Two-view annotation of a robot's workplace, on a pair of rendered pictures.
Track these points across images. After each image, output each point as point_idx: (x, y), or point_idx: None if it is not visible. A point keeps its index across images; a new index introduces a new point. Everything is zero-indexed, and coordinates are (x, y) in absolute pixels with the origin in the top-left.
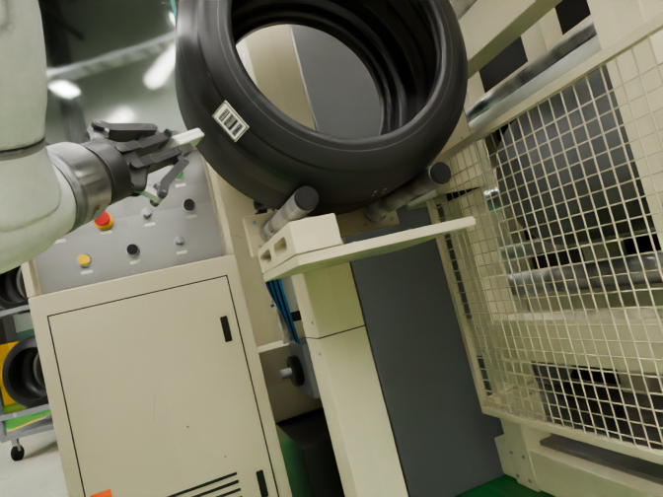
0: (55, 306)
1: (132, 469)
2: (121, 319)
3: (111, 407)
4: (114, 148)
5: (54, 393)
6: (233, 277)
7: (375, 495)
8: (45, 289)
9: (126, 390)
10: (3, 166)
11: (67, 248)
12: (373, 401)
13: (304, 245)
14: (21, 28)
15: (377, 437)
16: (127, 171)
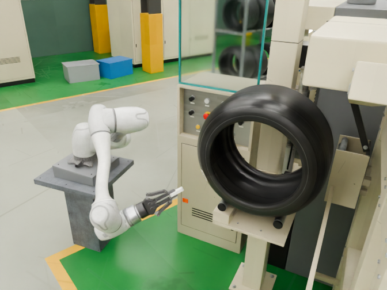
0: (184, 141)
1: (195, 198)
2: None
3: (193, 179)
4: (144, 210)
5: (179, 166)
6: (246, 160)
7: (250, 264)
8: (184, 130)
9: (198, 176)
10: (111, 233)
11: (194, 119)
12: (262, 243)
13: (215, 219)
14: (109, 228)
15: (258, 252)
16: (147, 214)
